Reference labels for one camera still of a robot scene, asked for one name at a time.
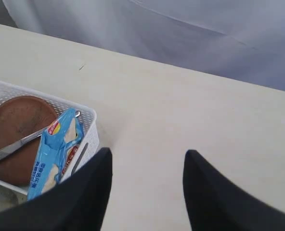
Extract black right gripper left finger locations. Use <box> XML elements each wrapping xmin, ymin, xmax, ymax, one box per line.
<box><xmin>0</xmin><ymin>147</ymin><xmax>113</xmax><ymax>231</ymax></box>

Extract blue chips bag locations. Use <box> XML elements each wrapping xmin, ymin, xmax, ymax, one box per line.
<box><xmin>27</xmin><ymin>108</ymin><xmax>84</xmax><ymax>200</ymax></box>

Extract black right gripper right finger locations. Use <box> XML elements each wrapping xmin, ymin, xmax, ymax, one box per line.
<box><xmin>182</xmin><ymin>150</ymin><xmax>285</xmax><ymax>231</ymax></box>

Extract steel knife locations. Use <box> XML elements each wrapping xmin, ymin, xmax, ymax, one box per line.
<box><xmin>0</xmin><ymin>110</ymin><xmax>81</xmax><ymax>166</ymax></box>

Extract brown wooden plate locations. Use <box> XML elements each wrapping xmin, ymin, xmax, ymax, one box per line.
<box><xmin>0</xmin><ymin>96</ymin><xmax>57</xmax><ymax>186</ymax></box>

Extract white perforated plastic basket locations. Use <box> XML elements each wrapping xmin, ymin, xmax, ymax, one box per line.
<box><xmin>0</xmin><ymin>81</ymin><xmax>99</xmax><ymax>196</ymax></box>

